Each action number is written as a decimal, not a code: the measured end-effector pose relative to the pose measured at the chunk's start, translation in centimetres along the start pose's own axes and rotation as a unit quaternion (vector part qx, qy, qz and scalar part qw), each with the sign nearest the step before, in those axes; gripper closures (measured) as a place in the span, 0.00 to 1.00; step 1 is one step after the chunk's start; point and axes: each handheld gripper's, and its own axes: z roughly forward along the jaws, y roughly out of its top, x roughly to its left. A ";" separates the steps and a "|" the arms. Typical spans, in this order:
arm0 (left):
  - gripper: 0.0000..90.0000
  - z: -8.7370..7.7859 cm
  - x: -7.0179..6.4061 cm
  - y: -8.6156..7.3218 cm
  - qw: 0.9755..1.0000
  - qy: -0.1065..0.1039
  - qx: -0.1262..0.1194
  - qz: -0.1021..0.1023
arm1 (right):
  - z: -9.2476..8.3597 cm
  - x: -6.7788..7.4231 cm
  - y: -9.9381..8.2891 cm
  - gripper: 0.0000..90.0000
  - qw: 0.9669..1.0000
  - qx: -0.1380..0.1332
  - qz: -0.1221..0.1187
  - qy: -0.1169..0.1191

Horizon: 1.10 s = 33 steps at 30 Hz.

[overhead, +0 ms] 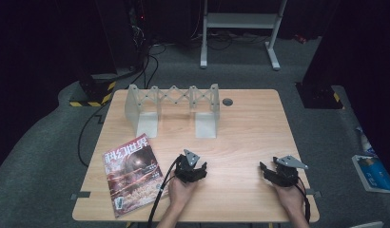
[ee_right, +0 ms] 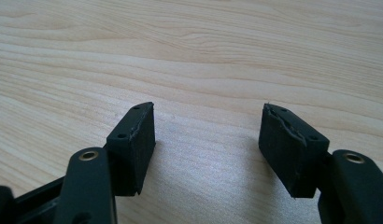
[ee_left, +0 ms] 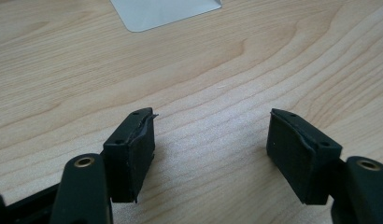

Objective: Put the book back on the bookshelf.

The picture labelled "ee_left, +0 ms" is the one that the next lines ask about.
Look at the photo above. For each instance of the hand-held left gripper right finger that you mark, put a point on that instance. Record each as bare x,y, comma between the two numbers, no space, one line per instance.
301,161

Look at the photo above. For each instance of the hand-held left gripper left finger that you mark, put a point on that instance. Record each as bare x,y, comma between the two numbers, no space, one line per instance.
127,161

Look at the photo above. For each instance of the beige expandable book rack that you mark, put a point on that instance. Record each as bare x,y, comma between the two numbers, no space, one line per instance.
164,12

